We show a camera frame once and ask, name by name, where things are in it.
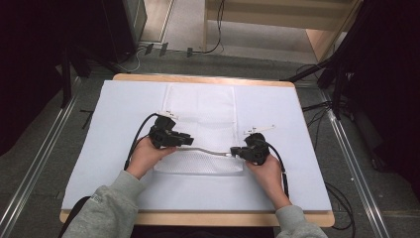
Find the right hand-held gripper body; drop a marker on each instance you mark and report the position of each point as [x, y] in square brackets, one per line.
[256, 148]

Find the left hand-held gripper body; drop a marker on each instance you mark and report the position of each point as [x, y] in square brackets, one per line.
[163, 132]

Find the white mesh laundry bag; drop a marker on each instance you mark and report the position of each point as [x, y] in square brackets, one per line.
[201, 112]

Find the person's right hand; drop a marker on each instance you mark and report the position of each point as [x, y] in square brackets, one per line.
[267, 178]

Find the person's left hand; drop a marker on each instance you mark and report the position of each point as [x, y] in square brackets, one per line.
[145, 158]

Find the white table mat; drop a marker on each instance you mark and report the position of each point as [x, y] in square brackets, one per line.
[280, 165]

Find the wooden table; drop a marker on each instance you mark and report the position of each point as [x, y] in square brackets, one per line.
[198, 78]

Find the black metal stand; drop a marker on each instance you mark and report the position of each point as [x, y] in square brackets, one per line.
[336, 79]
[66, 79]

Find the dark cabinet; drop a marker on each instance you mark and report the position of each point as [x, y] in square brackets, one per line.
[122, 26]

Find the light wooden shelf unit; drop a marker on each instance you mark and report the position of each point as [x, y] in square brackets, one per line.
[284, 16]

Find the aluminium floor rail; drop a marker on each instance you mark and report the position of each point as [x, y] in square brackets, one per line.
[33, 178]
[356, 172]

